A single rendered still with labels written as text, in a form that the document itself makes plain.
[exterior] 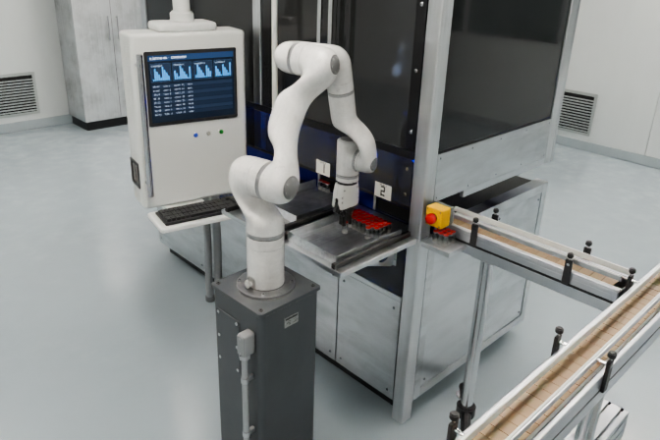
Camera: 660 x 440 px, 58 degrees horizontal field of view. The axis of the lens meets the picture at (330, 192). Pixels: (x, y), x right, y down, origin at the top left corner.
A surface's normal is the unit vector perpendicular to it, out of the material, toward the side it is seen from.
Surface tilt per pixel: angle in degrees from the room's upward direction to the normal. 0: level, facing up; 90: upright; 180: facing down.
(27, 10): 90
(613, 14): 90
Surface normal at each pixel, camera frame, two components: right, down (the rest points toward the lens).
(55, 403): 0.04, -0.93
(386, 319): -0.73, 0.23
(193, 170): 0.54, 0.33
